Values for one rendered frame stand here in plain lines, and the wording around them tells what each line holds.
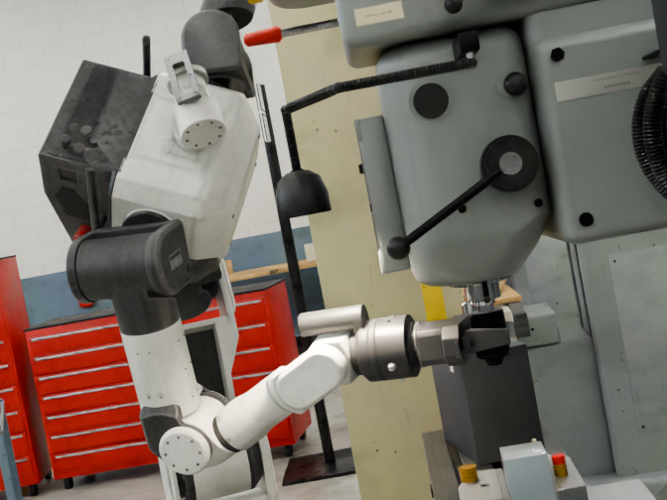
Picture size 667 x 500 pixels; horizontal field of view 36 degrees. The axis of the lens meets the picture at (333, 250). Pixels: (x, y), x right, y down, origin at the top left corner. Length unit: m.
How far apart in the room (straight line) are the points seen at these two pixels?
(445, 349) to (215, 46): 0.65
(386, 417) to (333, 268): 0.49
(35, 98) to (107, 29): 1.03
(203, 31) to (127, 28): 9.09
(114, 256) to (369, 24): 0.49
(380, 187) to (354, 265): 1.76
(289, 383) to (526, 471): 0.37
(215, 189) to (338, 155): 1.59
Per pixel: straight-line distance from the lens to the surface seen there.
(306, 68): 3.14
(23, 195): 10.99
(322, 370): 1.42
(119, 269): 1.47
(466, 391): 1.74
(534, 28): 1.32
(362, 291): 3.13
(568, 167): 1.30
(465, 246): 1.31
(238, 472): 1.91
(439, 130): 1.30
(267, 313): 5.92
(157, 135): 1.60
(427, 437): 2.01
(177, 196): 1.53
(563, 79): 1.30
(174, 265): 1.49
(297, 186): 1.34
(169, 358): 1.52
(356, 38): 1.29
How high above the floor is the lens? 1.46
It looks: 3 degrees down
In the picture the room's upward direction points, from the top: 11 degrees counter-clockwise
